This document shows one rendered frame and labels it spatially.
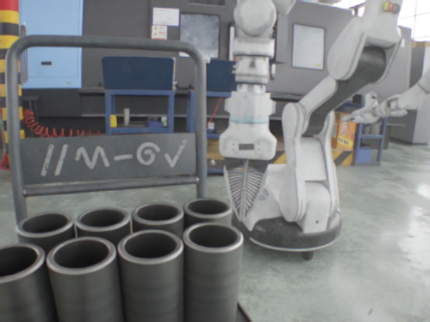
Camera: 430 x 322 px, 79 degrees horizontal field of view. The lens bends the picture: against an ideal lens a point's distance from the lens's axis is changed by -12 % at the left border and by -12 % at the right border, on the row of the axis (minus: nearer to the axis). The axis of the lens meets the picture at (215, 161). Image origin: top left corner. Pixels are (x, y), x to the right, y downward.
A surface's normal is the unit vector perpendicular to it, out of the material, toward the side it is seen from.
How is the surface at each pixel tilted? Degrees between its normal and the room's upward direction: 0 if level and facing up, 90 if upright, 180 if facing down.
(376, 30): 104
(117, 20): 86
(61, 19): 86
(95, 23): 86
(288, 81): 86
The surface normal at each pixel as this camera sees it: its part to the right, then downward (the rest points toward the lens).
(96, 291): 0.65, 0.22
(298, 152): 0.25, -0.18
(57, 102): 0.19, 0.25
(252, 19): -0.18, 0.35
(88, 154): 0.38, 0.11
